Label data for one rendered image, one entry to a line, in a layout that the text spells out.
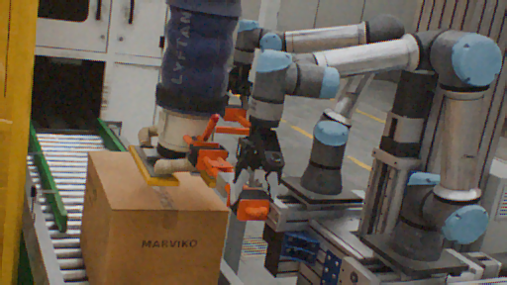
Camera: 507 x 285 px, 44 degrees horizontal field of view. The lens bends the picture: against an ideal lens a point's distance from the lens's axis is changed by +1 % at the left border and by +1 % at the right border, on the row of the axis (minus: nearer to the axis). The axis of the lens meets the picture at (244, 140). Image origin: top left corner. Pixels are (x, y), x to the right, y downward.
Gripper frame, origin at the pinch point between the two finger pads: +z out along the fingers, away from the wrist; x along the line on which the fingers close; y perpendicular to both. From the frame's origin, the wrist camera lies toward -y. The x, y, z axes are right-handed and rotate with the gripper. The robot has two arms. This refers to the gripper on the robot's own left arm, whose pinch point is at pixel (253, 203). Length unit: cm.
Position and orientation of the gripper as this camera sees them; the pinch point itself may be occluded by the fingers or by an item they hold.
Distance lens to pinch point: 146.3
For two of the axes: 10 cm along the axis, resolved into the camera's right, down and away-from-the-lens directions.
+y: -3.2, -3.0, 9.0
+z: -1.6, 9.5, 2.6
